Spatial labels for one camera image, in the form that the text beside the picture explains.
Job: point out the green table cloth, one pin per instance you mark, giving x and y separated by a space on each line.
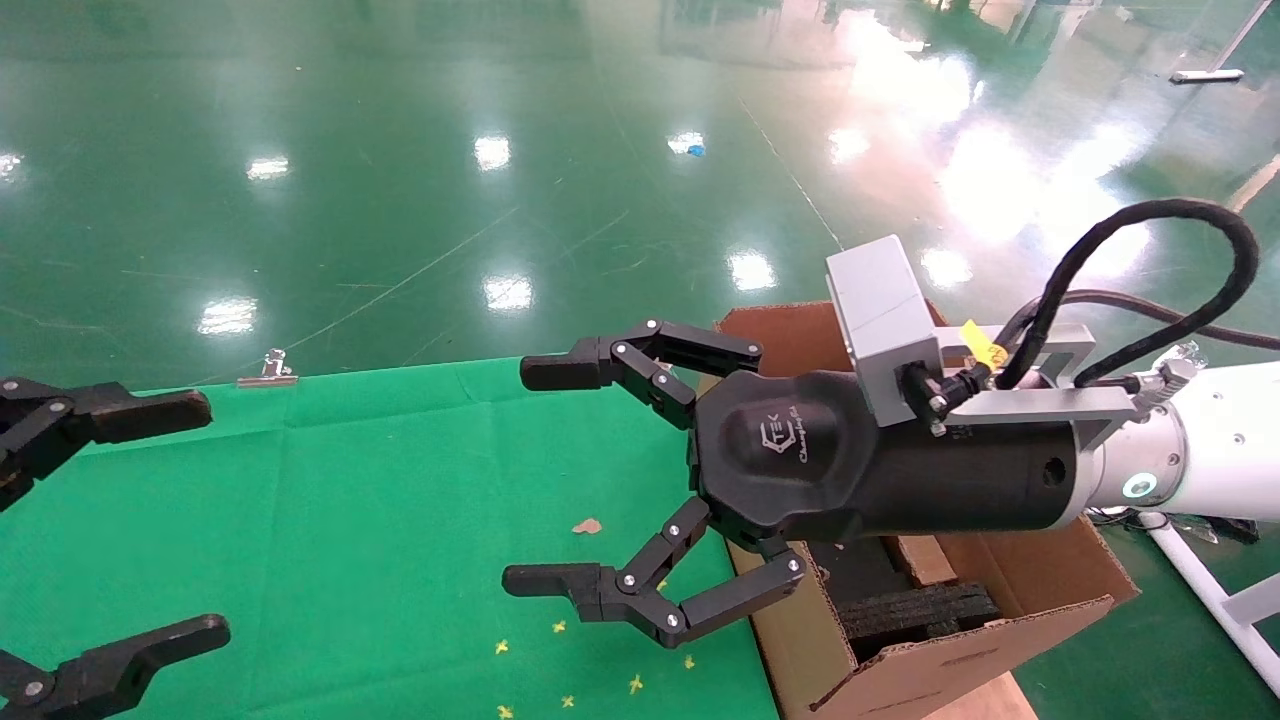
350 520

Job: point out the large open cardboard carton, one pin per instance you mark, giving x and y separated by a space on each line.
1040 570

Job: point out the black foam base sheet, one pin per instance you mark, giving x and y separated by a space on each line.
850 565

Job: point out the small brown cardboard box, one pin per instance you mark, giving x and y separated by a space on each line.
925 560

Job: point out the small cardboard scrap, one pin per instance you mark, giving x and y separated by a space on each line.
587 526

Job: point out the black plastic grid tray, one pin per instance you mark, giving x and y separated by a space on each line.
1235 530

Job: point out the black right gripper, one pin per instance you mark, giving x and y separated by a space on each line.
800 470

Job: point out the metal binder clip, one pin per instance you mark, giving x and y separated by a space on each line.
270 372

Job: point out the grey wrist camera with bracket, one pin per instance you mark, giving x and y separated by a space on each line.
880 320

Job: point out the white flat strip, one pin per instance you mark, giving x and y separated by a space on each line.
1205 76

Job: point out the white pipe frame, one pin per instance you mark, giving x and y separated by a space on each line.
1200 580

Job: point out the ribbed black foam block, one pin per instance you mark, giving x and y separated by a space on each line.
920 615

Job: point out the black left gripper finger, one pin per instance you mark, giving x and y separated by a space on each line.
120 660
130 413

